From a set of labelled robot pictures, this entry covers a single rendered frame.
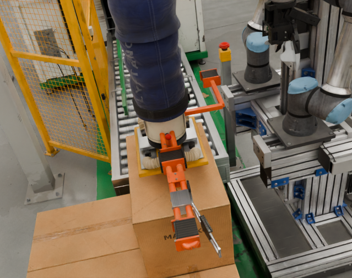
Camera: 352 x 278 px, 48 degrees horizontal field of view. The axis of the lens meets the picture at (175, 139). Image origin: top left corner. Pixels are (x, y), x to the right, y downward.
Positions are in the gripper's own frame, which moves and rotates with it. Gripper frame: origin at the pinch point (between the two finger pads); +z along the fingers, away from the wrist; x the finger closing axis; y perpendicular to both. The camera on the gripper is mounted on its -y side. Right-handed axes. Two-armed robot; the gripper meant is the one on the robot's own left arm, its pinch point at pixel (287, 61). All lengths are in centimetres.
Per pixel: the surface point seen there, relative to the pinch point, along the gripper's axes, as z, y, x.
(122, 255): 98, 73, -21
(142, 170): 45, 53, -17
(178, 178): 32, 42, 6
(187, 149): 44, 33, -23
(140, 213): 58, 58, -7
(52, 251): 98, 108, -34
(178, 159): 31, 39, -2
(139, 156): 45, 53, -27
